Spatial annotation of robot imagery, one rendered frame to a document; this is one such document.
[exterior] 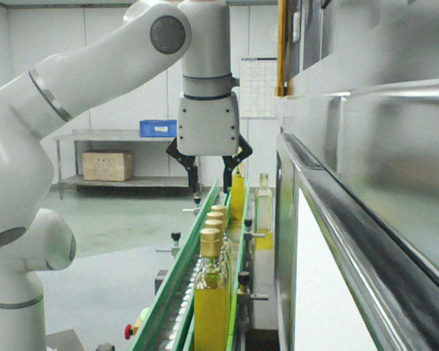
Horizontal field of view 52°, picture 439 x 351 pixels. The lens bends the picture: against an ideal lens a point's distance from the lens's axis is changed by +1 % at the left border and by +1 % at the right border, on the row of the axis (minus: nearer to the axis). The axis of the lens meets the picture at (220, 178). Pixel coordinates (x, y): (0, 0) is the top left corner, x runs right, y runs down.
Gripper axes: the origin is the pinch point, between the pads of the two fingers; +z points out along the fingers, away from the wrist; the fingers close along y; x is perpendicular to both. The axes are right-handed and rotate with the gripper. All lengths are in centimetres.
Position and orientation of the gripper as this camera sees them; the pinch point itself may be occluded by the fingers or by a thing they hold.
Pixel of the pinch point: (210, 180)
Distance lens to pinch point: 75.7
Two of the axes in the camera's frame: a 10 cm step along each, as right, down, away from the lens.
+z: 0.2, 9.1, 4.2
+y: -10.0, -0.2, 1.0
